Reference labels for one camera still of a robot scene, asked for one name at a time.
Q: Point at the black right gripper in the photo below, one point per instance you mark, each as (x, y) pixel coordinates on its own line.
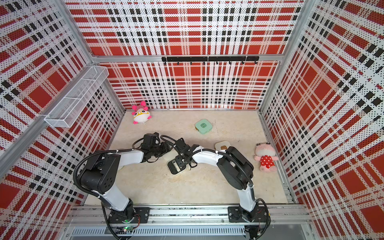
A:
(179, 163)

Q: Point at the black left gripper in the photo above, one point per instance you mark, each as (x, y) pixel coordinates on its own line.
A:
(166, 148)

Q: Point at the cream manicure case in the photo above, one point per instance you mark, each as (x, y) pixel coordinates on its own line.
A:
(223, 145)
(174, 162)

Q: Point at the mint green manicure case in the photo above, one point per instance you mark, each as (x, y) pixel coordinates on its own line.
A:
(203, 126)

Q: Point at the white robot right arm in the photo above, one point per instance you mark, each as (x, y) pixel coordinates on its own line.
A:
(235, 168)

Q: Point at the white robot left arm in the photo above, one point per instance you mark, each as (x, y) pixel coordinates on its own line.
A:
(96, 175)

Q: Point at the pink white owl plush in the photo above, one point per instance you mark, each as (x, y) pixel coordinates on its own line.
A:
(141, 113)

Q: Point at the pink frog plush red dress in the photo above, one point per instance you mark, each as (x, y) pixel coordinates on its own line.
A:
(267, 156)

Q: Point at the white wire mesh shelf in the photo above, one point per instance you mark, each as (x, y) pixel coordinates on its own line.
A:
(66, 112)

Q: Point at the black wall hook rail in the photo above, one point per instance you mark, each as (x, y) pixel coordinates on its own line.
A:
(211, 59)

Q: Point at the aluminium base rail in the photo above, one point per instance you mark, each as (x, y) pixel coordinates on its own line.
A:
(222, 222)

